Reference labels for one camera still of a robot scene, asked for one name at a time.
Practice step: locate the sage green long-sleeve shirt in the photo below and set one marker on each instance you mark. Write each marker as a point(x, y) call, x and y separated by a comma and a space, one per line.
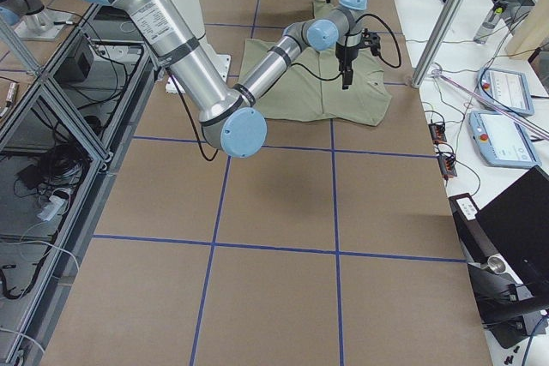
point(297, 78)

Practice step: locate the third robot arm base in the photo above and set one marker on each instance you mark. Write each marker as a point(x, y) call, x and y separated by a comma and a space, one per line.
point(32, 20)

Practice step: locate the far blue teach pendant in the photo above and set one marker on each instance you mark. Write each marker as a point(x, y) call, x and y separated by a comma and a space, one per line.
point(507, 89)

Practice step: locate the blue teach pendant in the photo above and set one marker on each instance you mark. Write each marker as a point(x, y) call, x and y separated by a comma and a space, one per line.
point(507, 89)
point(502, 142)

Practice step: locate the near blue teach pendant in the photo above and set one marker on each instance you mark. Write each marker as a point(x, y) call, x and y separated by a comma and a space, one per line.
point(502, 142)

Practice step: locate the black laptop computer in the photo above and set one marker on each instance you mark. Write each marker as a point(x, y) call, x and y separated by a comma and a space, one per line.
point(507, 243)

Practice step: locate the aluminium frame post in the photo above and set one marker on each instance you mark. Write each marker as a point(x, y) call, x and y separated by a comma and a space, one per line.
point(435, 41)

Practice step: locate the aluminium side frame rail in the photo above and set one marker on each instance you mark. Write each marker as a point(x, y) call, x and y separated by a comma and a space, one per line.
point(70, 100)

